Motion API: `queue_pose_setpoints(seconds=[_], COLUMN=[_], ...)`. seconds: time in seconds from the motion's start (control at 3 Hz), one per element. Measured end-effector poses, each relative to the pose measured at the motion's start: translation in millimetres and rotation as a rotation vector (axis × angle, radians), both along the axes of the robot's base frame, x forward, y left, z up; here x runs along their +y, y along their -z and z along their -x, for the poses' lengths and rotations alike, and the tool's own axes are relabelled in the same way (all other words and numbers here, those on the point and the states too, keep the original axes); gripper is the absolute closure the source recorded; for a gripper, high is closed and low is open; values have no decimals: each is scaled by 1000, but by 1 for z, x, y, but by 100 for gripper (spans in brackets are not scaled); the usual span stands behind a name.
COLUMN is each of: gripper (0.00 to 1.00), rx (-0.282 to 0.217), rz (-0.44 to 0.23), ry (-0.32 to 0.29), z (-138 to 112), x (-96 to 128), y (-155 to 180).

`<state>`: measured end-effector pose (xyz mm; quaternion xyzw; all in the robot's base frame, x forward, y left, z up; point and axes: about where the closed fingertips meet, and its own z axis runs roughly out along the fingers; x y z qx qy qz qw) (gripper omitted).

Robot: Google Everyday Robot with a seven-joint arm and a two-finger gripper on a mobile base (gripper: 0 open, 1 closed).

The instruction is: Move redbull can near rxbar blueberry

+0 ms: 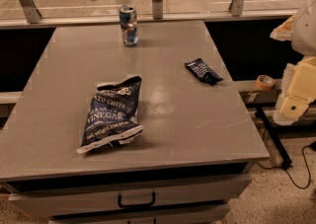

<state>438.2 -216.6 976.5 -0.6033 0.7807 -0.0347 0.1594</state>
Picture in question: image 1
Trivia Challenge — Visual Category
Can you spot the black table leg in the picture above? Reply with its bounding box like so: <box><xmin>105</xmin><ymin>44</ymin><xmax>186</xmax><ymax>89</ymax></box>
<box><xmin>255</xmin><ymin>106</ymin><xmax>292</xmax><ymax>171</ymax></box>

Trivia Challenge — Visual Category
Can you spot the Red Bull can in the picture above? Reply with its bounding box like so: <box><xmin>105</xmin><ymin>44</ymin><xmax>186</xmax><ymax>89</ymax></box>
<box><xmin>119</xmin><ymin>5</ymin><xmax>138</xmax><ymax>47</ymax></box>

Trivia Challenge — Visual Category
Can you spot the grey drawer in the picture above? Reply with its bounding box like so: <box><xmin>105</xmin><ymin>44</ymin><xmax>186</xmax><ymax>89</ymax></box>
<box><xmin>9</xmin><ymin>174</ymin><xmax>251</xmax><ymax>217</ymax></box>
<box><xmin>48</xmin><ymin>204</ymin><xmax>230</xmax><ymax>224</ymax></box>

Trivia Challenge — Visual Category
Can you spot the lower grey drawer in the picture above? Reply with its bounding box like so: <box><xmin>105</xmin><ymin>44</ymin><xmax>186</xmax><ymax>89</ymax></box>
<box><xmin>48</xmin><ymin>204</ymin><xmax>230</xmax><ymax>224</ymax></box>

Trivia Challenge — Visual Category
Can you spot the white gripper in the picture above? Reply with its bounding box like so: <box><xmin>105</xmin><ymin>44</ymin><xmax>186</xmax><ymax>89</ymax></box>
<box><xmin>270</xmin><ymin>14</ymin><xmax>316</xmax><ymax>127</ymax></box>

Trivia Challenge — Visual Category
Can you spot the black drawer handle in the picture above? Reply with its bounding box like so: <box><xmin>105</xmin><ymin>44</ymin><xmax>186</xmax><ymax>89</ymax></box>
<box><xmin>118</xmin><ymin>192</ymin><xmax>156</xmax><ymax>209</ymax></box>

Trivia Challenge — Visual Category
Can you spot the blue rxbar blueberry wrapper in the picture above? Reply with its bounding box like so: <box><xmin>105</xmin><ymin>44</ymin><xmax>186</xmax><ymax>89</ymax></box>
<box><xmin>185</xmin><ymin>58</ymin><xmax>222</xmax><ymax>86</ymax></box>

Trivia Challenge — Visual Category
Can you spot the upper grey drawer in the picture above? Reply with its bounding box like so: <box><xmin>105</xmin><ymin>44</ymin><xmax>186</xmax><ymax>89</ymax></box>
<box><xmin>9</xmin><ymin>174</ymin><xmax>251</xmax><ymax>217</ymax></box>

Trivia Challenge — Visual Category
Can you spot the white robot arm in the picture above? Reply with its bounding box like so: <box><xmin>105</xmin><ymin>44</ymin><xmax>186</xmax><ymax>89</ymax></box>
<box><xmin>270</xmin><ymin>0</ymin><xmax>316</xmax><ymax>125</ymax></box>

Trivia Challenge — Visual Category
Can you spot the blue vinegar chips bag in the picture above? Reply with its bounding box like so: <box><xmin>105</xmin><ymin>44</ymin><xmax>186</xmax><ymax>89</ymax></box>
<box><xmin>77</xmin><ymin>75</ymin><xmax>143</xmax><ymax>154</ymax></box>

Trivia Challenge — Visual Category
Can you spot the orange tape roll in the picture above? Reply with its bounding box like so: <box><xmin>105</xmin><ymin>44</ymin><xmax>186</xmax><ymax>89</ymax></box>
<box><xmin>256</xmin><ymin>75</ymin><xmax>276</xmax><ymax>91</ymax></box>

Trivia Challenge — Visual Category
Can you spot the black floor cable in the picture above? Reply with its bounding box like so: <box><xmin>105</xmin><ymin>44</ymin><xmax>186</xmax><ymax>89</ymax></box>
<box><xmin>256</xmin><ymin>125</ymin><xmax>316</xmax><ymax>190</ymax></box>

